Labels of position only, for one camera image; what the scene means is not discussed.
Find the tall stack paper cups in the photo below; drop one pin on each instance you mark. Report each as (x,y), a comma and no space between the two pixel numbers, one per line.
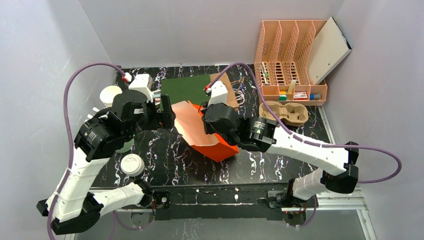
(108,94)

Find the pink desk file organizer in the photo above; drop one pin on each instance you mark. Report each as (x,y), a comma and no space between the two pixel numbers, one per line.
(281,60)

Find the metal base rail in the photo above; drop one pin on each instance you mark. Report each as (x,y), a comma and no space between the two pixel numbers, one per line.
(237,212)

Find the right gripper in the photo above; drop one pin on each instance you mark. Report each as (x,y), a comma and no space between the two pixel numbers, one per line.
(205,109)

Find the green paper bag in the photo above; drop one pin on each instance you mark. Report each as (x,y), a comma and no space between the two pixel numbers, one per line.
(186,89)

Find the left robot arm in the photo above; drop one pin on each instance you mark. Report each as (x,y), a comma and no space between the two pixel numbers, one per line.
(73,208)

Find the red small box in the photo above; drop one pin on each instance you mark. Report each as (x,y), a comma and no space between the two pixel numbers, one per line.
(300,96)

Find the stack of pulp cup carriers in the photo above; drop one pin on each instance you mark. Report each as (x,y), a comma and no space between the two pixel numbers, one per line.
(291,114)

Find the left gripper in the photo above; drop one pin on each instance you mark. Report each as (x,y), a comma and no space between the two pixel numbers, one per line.
(167,110)

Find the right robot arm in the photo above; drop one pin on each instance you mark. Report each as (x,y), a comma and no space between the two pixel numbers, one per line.
(336,170)

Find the green cup of straws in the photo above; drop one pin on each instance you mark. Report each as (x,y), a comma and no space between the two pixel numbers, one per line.
(124,145)

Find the white board panel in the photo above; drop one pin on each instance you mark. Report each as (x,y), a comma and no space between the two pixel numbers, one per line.
(329,48)

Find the brown kraft paper bag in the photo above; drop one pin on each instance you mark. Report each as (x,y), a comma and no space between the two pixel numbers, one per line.
(231,98)

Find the white cup lids stack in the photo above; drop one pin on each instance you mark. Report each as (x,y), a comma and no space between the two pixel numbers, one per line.
(132,165)

